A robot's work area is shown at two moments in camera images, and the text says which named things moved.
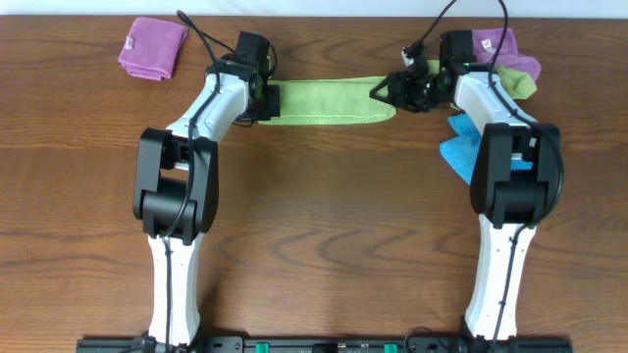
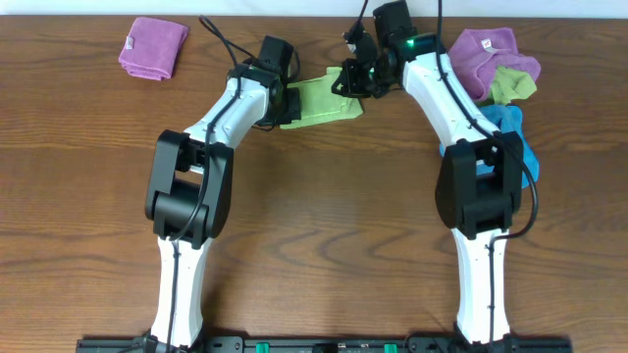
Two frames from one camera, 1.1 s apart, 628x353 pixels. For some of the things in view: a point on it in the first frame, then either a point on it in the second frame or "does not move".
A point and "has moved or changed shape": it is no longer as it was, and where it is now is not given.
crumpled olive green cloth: [516, 84] does not move
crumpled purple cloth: [486, 42] does not move
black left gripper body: [269, 106] -> [291, 107]
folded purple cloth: [152, 47] does not move
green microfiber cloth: [331, 101] has moved or changed shape
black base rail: [327, 344] does not move
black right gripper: [399, 91] -> [350, 82]
